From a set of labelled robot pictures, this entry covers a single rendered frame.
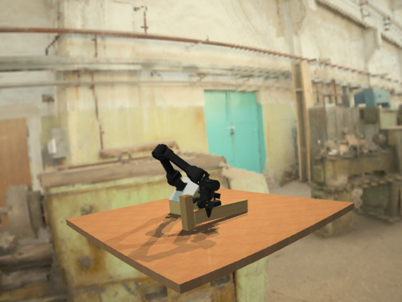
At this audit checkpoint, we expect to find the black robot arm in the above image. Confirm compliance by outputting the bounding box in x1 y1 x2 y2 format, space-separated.
152 144 221 200

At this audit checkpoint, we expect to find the wooden post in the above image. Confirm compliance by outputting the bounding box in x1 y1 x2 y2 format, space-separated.
179 194 195 231

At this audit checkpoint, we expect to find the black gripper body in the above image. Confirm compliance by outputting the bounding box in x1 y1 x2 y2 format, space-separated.
193 190 221 207

